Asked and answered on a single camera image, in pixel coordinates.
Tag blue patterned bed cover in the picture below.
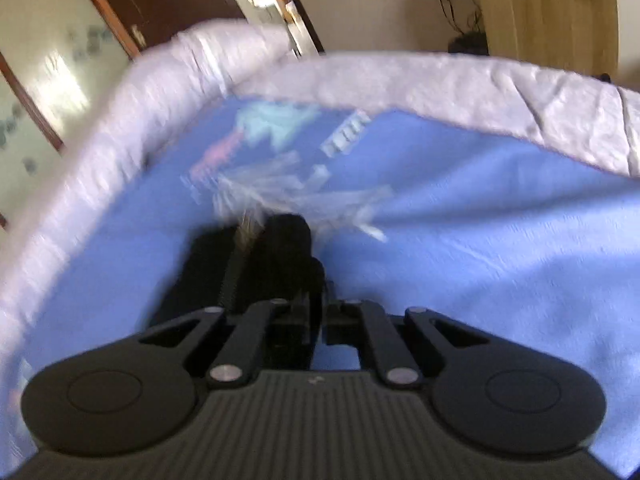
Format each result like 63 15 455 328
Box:
1 99 639 476

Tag light pink quilt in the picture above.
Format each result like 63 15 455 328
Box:
1 23 639 382

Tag black pants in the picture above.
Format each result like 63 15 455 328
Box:
150 212 334 371

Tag light wooden cabinet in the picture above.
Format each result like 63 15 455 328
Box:
478 0 620 77

